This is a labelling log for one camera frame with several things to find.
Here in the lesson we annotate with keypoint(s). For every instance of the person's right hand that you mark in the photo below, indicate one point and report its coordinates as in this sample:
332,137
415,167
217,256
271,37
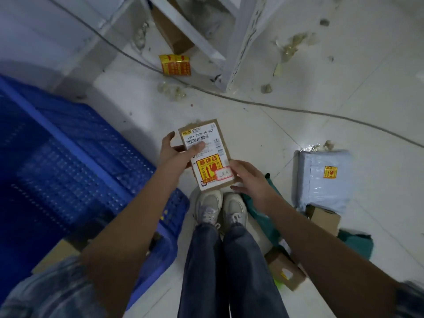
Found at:
258,188

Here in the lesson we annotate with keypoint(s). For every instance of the person's left hand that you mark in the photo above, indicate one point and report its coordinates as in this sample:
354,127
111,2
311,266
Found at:
172,158

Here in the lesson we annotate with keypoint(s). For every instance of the person's left thumb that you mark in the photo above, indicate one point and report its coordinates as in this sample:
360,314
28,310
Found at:
195,149

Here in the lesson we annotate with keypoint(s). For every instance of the person's right thumb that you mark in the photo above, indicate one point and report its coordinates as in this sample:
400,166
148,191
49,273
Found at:
237,166

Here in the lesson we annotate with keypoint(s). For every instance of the labelled cardboard parcel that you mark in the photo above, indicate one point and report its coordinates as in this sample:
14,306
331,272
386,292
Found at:
212,162

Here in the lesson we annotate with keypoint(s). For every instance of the person's left forearm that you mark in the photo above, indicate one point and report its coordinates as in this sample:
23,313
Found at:
132,235

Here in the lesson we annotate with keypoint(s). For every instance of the person's right forearm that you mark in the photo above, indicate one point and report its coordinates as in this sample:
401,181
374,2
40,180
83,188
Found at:
324,261

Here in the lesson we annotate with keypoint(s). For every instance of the person's right grey sneaker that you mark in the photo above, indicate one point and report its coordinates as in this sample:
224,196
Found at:
234,208

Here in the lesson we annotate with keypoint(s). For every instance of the person's grey sneaker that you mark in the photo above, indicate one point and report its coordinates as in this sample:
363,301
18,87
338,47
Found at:
234,208
208,206

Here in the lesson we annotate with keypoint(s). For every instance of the person's left grey sneaker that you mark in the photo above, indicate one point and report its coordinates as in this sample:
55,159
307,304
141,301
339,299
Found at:
208,206

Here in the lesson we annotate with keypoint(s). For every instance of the crumpled clear tape scrap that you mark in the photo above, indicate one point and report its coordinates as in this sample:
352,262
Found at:
172,91

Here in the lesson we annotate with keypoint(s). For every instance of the small grey debris scrap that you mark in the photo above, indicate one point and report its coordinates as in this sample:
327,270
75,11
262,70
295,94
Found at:
266,88

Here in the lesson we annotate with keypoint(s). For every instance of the crumpled silver foil scrap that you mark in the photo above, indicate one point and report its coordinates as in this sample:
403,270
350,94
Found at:
318,146

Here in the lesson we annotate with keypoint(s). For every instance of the yellow and red small box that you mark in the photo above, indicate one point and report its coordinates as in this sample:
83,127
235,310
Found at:
175,65

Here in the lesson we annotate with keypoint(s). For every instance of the grey plastic mailer parcel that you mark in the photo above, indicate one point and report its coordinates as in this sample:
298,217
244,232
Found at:
323,185

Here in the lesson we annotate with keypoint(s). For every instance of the small plain cardboard box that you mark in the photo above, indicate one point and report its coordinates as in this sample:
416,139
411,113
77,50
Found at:
324,219

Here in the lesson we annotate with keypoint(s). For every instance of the blue denim jeans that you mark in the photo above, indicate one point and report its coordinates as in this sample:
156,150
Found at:
232,274

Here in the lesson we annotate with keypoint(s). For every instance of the cardboard box with yellow sticker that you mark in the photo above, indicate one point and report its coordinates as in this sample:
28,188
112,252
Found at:
285,269

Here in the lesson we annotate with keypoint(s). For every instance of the long brown cardboard box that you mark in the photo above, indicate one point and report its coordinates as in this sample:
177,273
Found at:
172,31

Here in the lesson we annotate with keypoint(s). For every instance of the crumpled clear plastic wrap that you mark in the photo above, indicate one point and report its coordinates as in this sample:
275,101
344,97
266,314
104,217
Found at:
140,35

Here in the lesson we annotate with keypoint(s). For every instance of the greenish torn tape scrap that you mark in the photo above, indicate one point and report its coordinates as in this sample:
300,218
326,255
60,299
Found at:
290,49

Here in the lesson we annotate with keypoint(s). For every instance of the blue perforated plastic crate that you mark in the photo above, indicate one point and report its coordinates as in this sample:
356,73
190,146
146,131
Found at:
66,155

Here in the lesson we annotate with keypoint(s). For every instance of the small dark debris scrap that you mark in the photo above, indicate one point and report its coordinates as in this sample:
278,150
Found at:
324,22

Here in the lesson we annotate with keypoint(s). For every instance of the tan cardboard box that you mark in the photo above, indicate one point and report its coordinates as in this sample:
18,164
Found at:
56,255

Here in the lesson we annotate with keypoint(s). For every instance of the person's left denim sleeve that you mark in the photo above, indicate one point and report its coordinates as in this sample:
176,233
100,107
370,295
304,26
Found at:
49,291

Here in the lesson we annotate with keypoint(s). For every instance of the person's denim sleeve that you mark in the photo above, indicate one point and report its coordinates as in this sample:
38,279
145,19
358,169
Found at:
49,291
410,299

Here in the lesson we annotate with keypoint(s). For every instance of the person's right denim sleeve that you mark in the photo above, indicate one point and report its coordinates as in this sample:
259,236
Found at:
410,299

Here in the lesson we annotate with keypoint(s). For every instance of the white metal shelf frame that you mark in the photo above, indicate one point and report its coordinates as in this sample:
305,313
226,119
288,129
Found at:
243,39

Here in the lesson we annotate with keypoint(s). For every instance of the white metal frame leg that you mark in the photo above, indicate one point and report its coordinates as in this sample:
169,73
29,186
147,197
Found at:
99,33

